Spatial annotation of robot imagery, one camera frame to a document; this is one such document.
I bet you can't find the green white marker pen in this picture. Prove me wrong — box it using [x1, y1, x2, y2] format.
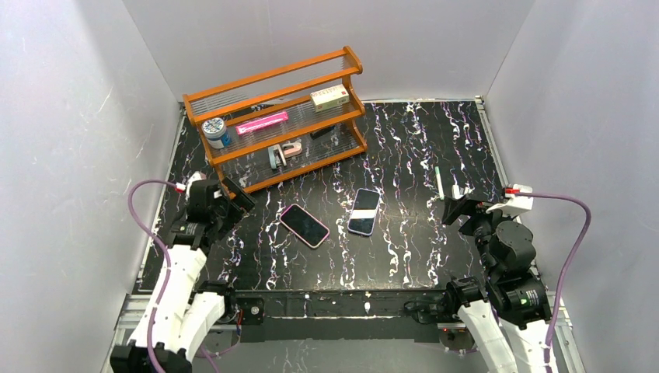
[434, 166, 445, 200]

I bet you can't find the orange wooden shelf rack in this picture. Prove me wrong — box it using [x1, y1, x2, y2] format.
[183, 46, 368, 193]

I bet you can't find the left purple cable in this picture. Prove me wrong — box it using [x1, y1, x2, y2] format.
[127, 179, 222, 373]

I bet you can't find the small white clip holder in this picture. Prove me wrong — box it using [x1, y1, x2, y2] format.
[451, 184, 472, 200]

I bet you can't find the blue white round tin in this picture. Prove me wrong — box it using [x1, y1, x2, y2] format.
[201, 117, 232, 149]

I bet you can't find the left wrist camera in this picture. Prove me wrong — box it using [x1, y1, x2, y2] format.
[175, 171, 207, 202]

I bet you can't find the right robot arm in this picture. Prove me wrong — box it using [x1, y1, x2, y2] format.
[442, 188, 556, 372]

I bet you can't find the pink phone case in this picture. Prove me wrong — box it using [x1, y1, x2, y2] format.
[279, 204, 330, 249]

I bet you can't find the grey pink clip tool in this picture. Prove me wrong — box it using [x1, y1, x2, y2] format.
[267, 141, 302, 170]

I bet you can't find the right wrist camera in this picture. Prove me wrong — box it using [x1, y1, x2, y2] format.
[486, 184, 534, 218]

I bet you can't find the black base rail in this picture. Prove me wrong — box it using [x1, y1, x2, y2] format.
[212, 289, 474, 350]

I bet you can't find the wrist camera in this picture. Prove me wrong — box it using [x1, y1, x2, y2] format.
[175, 171, 207, 202]
[486, 184, 534, 218]

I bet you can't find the pink flat box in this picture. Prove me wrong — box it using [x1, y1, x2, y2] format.
[235, 111, 289, 135]

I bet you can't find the white red cardboard box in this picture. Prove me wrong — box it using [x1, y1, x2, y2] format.
[309, 84, 350, 113]

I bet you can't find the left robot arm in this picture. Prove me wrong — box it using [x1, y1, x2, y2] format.
[110, 173, 256, 372]

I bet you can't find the phone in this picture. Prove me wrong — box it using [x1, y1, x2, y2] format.
[347, 188, 381, 236]

